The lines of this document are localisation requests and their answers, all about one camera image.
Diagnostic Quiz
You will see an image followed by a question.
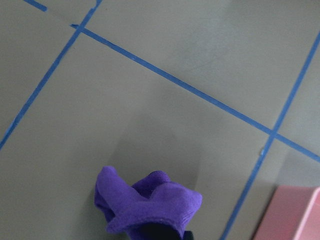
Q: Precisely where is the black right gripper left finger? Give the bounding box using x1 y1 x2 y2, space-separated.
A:
143 223 175 240

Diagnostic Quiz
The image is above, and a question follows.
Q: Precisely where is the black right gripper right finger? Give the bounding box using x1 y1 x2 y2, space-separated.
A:
183 230 194 240

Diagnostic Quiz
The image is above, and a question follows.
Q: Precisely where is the purple cloth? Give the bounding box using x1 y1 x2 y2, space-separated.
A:
94 166 203 240

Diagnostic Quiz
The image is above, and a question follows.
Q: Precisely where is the pink plastic bin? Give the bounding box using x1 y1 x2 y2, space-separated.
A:
253 185 320 240

